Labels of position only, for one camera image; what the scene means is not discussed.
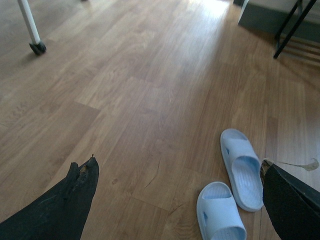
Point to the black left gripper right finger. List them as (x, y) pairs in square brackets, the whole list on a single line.
[(292, 206)]

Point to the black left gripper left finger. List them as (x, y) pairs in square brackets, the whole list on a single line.
[(61, 212)]

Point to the light blue slipper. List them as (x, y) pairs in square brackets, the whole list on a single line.
[(217, 214), (243, 168)]

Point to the black metal shoe rack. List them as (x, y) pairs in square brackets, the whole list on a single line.
[(299, 33)]

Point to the white office chair base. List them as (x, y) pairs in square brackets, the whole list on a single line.
[(37, 46)]

